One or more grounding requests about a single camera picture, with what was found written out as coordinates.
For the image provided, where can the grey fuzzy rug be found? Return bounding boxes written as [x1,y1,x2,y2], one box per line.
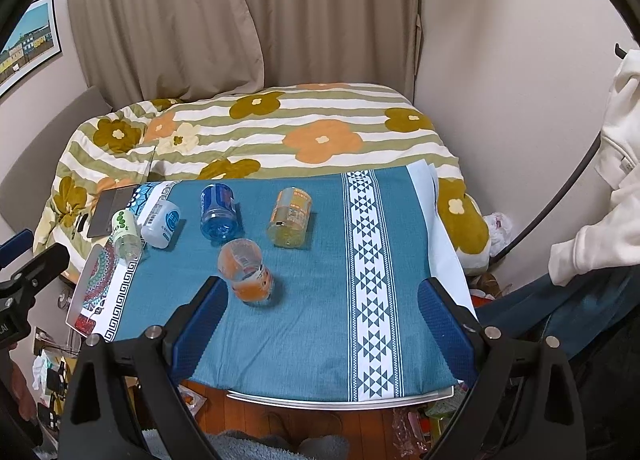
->
[142,429,351,460]

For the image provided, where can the green label small bottle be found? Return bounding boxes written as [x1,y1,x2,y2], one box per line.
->
[109,209,145,261]

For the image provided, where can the white blue label bottle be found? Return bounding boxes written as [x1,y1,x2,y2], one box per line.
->
[140,200,182,250]

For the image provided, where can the blue jeans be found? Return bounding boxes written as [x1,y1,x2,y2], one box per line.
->
[475,260,640,362]

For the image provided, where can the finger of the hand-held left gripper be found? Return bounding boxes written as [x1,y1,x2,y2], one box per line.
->
[0,229,32,265]
[0,242,71,299]

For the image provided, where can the black curved pole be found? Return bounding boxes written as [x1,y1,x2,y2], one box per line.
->
[492,137,604,261]

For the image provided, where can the teal patterned tablecloth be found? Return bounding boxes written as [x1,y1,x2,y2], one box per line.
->
[102,165,459,403]

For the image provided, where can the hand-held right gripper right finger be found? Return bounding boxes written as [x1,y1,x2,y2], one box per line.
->
[417,277,586,460]

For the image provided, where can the wall poster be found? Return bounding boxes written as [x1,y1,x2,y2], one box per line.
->
[0,0,64,98]

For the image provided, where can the grey headboard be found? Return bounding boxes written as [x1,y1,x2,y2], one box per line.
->
[0,86,114,243]

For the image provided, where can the yellow label plastic bottle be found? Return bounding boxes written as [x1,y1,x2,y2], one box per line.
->
[266,187,314,249]

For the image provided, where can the floral striped blanket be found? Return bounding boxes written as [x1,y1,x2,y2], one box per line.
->
[32,82,492,277]

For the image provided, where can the white hoodie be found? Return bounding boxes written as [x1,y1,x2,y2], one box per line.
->
[547,46,640,287]

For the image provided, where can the white plastic bag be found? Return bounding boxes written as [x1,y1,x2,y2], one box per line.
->
[486,212,514,259]

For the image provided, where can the beige curtain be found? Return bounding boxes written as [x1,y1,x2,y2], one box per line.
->
[66,0,266,111]
[237,0,424,96]

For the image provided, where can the blue plastic bottle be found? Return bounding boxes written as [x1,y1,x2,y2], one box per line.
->
[200,183,241,243]

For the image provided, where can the orange label plastic bottle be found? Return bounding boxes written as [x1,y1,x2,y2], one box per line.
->
[217,238,274,306]

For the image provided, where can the grey laptop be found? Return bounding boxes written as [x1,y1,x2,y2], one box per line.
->
[87,142,159,239]

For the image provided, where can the person's left hand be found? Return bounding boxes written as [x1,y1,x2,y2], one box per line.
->
[0,347,38,421]

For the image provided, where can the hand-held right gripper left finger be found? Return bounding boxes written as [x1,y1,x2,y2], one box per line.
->
[59,276,231,460]

